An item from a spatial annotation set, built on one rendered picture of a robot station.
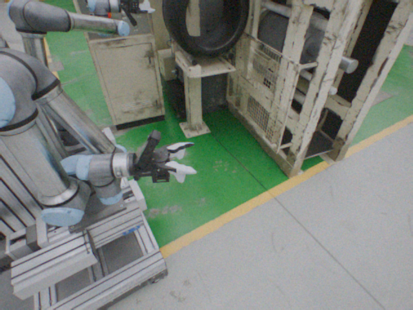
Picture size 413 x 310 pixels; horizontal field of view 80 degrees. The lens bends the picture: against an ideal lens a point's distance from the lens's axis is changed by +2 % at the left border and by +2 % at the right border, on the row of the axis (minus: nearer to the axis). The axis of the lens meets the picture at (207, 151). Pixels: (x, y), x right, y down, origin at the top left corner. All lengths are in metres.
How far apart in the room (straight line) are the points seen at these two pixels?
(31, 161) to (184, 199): 1.35
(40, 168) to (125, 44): 1.72
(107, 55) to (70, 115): 1.59
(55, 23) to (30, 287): 1.06
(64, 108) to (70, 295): 1.03
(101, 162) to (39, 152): 0.15
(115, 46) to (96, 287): 1.79
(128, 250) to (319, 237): 1.26
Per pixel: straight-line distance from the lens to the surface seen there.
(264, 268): 1.74
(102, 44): 2.37
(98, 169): 0.77
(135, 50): 2.40
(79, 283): 1.60
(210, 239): 1.78
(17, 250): 1.26
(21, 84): 0.72
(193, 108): 2.41
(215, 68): 1.94
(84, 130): 0.86
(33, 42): 1.47
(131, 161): 0.75
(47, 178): 0.84
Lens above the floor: 1.57
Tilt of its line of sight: 42 degrees down
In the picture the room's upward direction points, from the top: straight up
